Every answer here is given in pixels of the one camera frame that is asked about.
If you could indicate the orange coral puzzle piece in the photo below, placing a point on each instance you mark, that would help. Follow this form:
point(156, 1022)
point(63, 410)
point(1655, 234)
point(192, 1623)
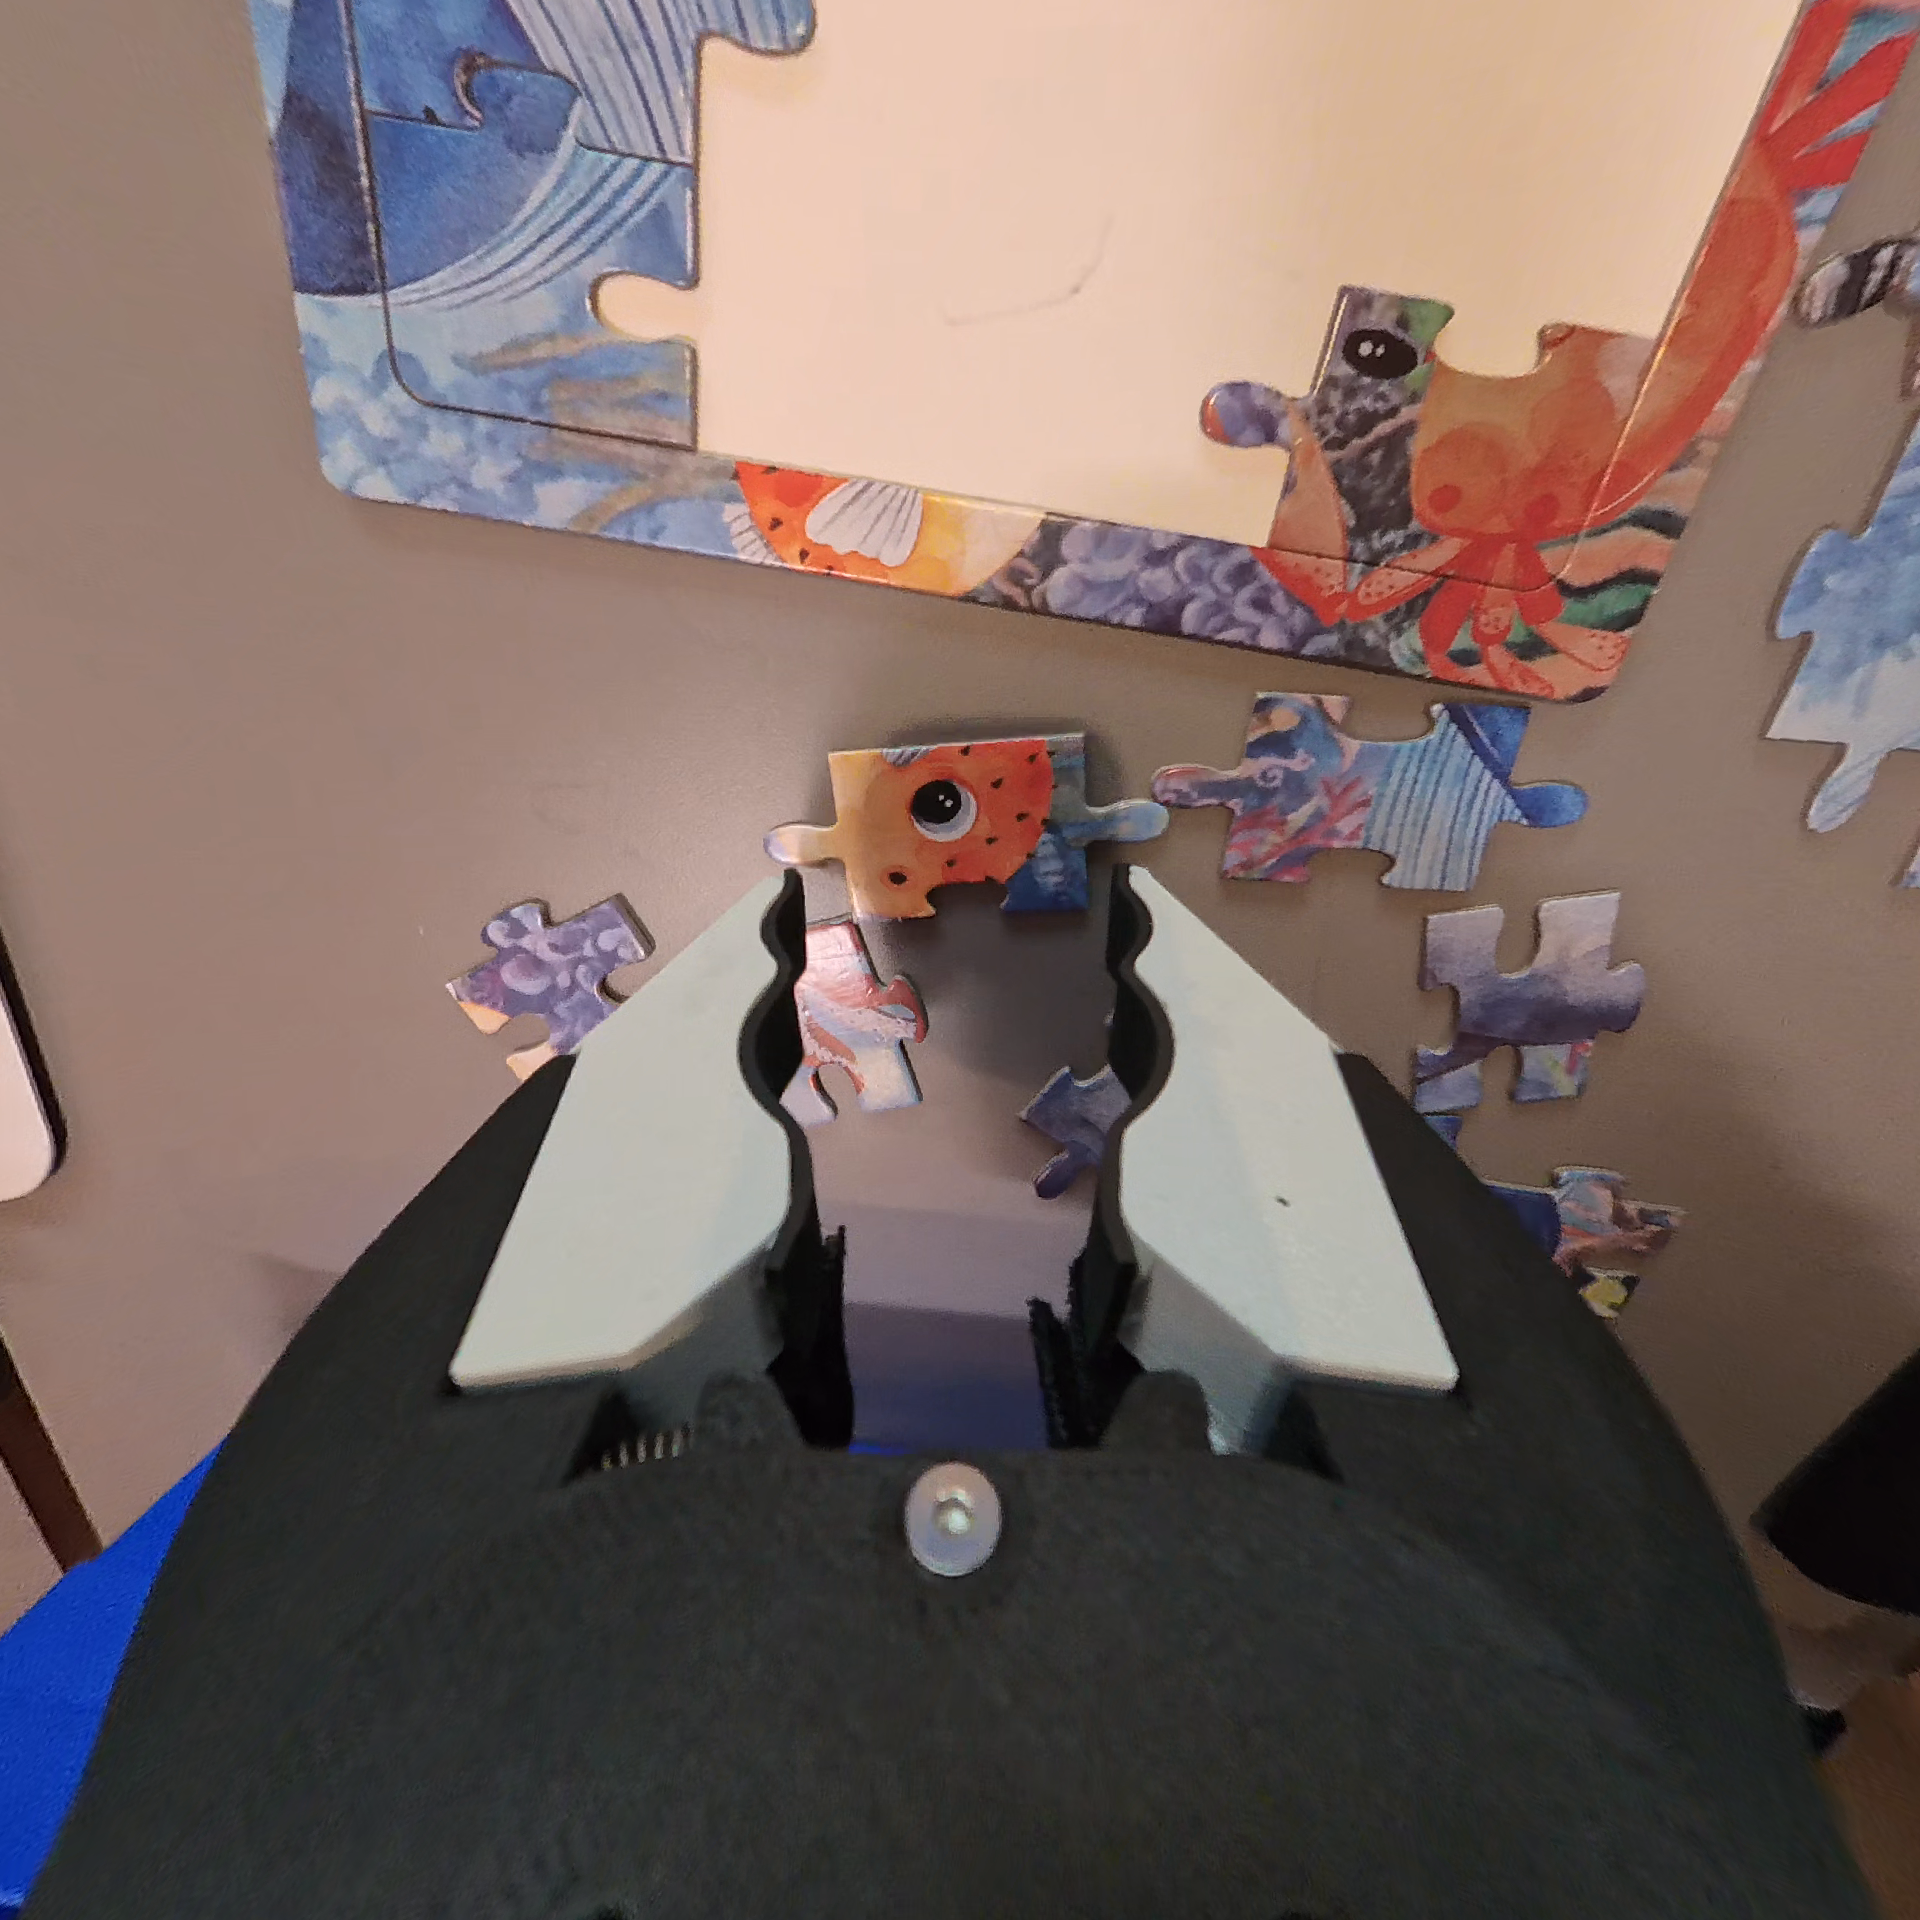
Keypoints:
point(1500, 450)

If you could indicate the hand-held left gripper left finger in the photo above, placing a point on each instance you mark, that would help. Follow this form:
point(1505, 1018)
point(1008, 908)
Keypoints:
point(646, 1184)

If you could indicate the blue plastic bin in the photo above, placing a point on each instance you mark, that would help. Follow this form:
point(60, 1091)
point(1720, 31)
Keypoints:
point(60, 1724)

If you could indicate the jigsaw puzzle pieces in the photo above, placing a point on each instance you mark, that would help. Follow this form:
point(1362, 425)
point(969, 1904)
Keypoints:
point(1350, 795)

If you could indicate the puzzle frame board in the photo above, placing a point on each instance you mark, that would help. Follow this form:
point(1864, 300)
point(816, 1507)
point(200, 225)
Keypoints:
point(1126, 225)

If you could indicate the joined blue whale puzzle section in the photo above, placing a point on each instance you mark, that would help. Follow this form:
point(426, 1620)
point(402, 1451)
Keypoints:
point(524, 150)

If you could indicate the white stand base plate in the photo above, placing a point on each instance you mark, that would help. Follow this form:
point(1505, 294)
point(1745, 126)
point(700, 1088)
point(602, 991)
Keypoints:
point(24, 1079)

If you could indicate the orange pufferfish puzzle piece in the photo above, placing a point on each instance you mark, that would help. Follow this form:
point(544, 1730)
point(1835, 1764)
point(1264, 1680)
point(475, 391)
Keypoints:
point(961, 818)

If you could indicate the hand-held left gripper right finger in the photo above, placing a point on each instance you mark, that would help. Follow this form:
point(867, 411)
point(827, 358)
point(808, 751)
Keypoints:
point(1259, 1184)

